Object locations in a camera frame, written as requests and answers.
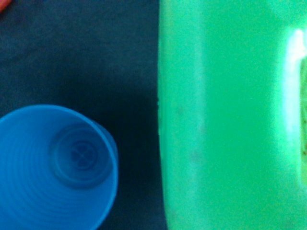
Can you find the green toy watering can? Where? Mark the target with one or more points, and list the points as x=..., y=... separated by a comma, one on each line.
x=232, y=81

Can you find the red plastic plate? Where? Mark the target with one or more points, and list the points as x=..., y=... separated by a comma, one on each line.
x=4, y=4

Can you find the black tablecloth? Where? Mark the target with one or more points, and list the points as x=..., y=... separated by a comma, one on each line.
x=99, y=58

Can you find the blue plastic cup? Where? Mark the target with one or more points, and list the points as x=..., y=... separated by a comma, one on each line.
x=58, y=170

